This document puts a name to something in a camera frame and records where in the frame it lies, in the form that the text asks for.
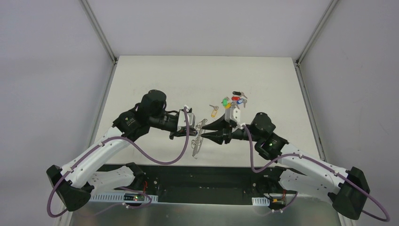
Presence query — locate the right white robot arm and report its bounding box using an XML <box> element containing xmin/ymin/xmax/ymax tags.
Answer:
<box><xmin>202</xmin><ymin>112</ymin><xmax>370</xmax><ymax>220</ymax></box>

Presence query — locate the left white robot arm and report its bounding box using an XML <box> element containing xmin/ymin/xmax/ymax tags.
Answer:
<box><xmin>46</xmin><ymin>89</ymin><xmax>197</xmax><ymax>212</ymax></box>

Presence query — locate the yellow tagged key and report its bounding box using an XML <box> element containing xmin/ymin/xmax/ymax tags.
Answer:
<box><xmin>209</xmin><ymin>105</ymin><xmax>219</xmax><ymax>118</ymax></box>

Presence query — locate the green tagged key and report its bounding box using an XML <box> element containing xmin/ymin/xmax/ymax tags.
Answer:
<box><xmin>221</xmin><ymin>97</ymin><xmax>230</xmax><ymax>107</ymax></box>

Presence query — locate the blue tagged key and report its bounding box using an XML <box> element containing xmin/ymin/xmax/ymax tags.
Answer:
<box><xmin>236</xmin><ymin>98</ymin><xmax>247</xmax><ymax>108</ymax></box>

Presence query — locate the black tagged key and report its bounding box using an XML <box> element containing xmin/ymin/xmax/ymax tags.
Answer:
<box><xmin>232</xmin><ymin>91</ymin><xmax>247</xmax><ymax>99</ymax></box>

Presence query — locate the left green circuit board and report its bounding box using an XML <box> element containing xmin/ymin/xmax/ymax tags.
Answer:
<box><xmin>124</xmin><ymin>194</ymin><xmax>145</xmax><ymax>202</ymax></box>

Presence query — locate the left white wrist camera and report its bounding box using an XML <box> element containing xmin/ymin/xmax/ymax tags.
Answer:
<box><xmin>177</xmin><ymin>105</ymin><xmax>195</xmax><ymax>130</ymax></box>

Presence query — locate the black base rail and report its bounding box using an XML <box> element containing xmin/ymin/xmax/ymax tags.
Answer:
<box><xmin>127</xmin><ymin>165</ymin><xmax>284</xmax><ymax>205</ymax></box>

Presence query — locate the right white slotted bracket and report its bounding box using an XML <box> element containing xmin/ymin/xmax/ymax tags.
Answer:
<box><xmin>251</xmin><ymin>197</ymin><xmax>270</xmax><ymax>207</ymax></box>

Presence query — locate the white slotted bracket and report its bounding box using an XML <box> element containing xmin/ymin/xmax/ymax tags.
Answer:
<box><xmin>251</xmin><ymin>197</ymin><xmax>270</xmax><ymax>207</ymax></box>
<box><xmin>89</xmin><ymin>191</ymin><xmax>158</xmax><ymax>203</ymax></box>

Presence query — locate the right aluminium frame post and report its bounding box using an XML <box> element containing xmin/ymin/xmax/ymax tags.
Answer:
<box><xmin>295</xmin><ymin>0</ymin><xmax>340</xmax><ymax>67</ymax></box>

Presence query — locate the aluminium frame post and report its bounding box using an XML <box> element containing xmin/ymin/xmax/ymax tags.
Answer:
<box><xmin>295</xmin><ymin>0</ymin><xmax>340</xmax><ymax>67</ymax></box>
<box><xmin>79</xmin><ymin>0</ymin><xmax>118</xmax><ymax>65</ymax></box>

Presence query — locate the left white slotted bracket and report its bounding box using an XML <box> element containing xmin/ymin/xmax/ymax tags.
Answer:
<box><xmin>89</xmin><ymin>191</ymin><xmax>158</xmax><ymax>203</ymax></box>

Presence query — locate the left aluminium frame post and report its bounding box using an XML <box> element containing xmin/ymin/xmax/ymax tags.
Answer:
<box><xmin>79</xmin><ymin>0</ymin><xmax>118</xmax><ymax>65</ymax></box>

